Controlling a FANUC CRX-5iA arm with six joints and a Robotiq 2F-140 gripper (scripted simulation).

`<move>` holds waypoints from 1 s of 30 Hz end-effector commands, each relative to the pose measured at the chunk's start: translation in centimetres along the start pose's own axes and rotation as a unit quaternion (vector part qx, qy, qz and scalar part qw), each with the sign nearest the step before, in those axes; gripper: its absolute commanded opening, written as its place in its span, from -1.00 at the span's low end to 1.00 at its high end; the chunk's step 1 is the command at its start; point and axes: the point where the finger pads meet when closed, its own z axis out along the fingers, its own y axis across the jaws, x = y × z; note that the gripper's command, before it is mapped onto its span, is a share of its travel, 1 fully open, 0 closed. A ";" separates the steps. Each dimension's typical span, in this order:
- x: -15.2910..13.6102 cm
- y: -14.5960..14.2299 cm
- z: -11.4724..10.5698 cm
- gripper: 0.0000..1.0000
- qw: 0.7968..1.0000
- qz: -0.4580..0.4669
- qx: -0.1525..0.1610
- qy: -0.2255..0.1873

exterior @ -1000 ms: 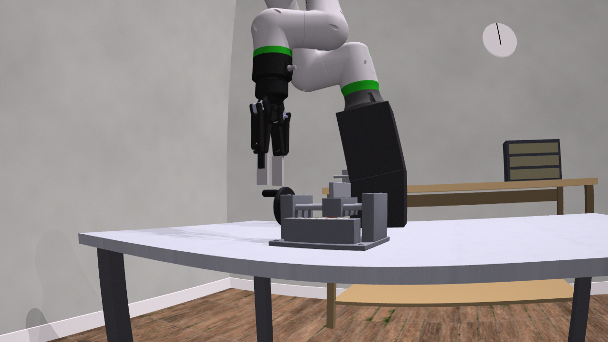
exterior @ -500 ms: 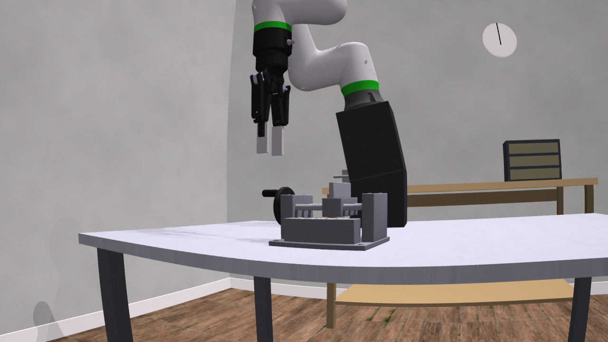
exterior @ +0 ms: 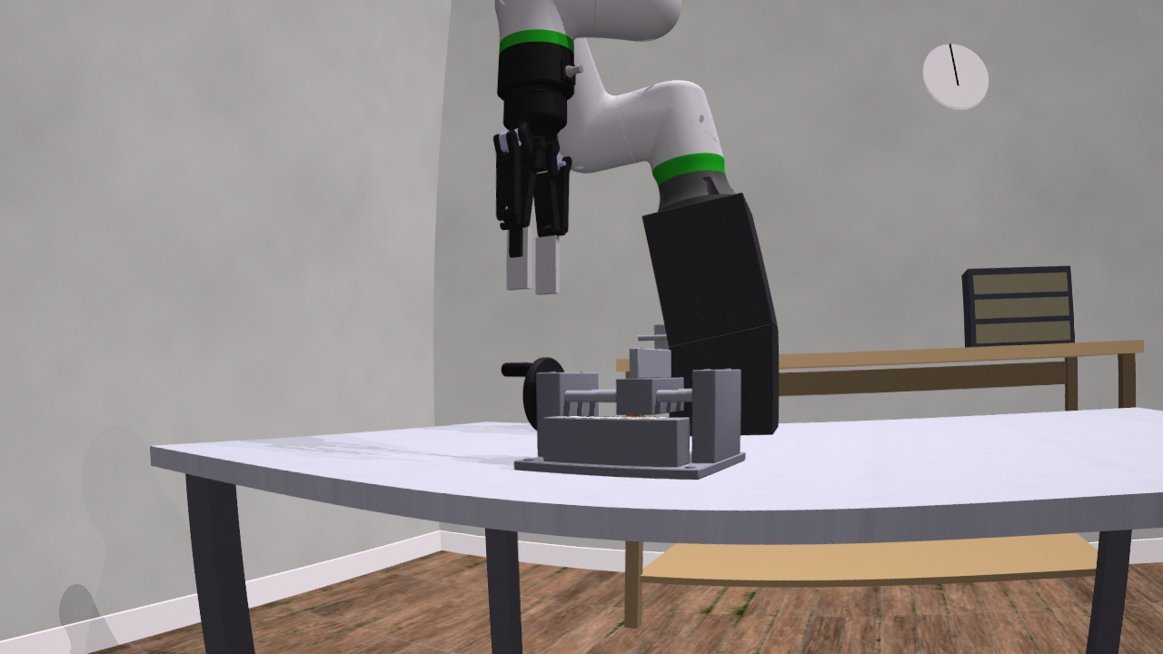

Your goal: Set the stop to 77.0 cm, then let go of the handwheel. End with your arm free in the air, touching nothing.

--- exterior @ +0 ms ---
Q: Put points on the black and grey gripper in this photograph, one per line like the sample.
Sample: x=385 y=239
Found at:
x=529 y=114

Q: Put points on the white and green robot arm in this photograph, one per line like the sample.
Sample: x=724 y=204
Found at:
x=669 y=125

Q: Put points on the grey bench vise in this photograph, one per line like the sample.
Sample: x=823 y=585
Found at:
x=585 y=443

